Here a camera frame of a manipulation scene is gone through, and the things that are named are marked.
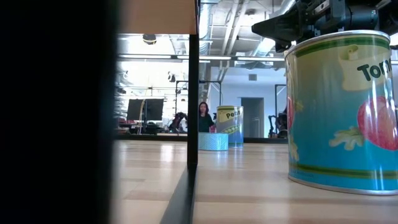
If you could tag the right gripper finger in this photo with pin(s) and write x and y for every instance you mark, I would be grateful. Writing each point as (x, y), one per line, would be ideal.
(283, 46)
(280, 28)

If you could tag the peas can yellow blue label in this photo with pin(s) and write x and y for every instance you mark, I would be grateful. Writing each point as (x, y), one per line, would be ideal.
(231, 124)

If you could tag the tomato can teal label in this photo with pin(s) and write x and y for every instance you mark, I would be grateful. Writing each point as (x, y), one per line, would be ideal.
(335, 124)

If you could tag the black idle robot arm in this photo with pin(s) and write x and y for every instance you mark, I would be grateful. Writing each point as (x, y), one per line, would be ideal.
(178, 119)
(281, 123)

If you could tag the wooden shelf black legs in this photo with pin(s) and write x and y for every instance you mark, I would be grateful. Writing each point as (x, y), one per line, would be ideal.
(193, 109)

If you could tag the ceiling light strip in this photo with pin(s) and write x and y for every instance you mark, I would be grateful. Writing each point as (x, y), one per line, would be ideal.
(261, 58)

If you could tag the ceiling vent grille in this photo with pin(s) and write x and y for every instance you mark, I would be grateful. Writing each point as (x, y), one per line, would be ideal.
(252, 77)

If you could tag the grey door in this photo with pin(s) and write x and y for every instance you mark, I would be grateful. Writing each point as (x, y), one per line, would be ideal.
(253, 115)

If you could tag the person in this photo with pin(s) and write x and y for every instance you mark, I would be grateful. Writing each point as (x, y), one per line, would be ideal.
(205, 123)

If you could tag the black dome ceiling fixture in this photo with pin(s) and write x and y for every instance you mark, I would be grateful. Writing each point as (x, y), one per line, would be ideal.
(149, 38)

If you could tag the black monitor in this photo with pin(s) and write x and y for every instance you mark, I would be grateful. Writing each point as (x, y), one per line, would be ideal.
(152, 109)

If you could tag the silver vertical duct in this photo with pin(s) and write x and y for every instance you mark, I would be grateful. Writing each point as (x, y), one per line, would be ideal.
(205, 18)

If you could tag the black aluminium table frame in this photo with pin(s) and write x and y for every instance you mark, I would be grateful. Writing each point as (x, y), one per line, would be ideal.
(264, 140)

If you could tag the black blurred upright post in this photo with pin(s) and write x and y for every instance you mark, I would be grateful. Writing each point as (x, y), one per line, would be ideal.
(56, 112)

